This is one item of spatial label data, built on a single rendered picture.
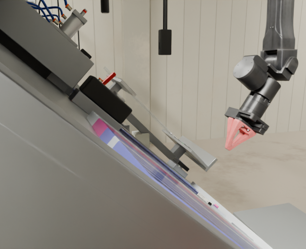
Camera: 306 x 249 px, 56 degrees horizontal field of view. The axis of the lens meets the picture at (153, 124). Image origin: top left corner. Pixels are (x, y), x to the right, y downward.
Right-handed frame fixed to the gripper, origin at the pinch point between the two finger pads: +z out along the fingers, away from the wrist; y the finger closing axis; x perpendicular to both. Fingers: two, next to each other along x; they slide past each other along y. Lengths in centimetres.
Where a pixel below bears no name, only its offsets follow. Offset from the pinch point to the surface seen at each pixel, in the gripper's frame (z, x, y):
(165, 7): -13.2, -34.9, 8.6
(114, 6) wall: -83, -17, -286
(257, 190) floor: 6, 151, -127
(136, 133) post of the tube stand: 12, -4, -48
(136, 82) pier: -25, 49, -271
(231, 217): 14.9, 10.0, 3.5
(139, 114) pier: 5, 74, -271
